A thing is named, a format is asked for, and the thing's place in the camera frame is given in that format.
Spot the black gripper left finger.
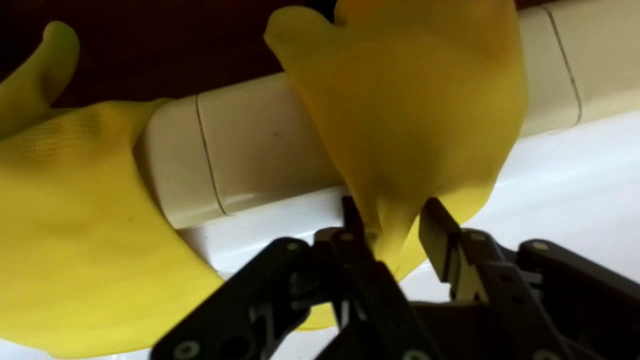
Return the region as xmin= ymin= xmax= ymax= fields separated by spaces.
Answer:
xmin=148 ymin=193 xmax=437 ymax=360

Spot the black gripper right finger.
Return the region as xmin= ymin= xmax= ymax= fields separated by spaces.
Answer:
xmin=418 ymin=196 xmax=640 ymax=360

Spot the yellow cloth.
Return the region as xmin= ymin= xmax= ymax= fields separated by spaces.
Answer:
xmin=262 ymin=0 xmax=529 ymax=333

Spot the yellow rubber glove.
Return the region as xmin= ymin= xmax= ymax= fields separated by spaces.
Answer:
xmin=0 ymin=18 xmax=226 ymax=357

